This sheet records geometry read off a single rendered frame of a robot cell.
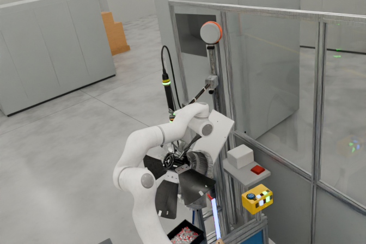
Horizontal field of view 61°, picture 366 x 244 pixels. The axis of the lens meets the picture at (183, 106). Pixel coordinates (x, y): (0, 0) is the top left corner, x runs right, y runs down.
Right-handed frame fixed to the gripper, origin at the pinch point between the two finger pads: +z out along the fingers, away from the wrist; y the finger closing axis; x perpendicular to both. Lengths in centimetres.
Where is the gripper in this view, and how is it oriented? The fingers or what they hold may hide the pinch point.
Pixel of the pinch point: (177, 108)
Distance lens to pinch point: 176.3
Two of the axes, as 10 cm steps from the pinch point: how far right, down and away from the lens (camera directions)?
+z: -4.8, -3.1, 8.2
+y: 8.7, -3.3, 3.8
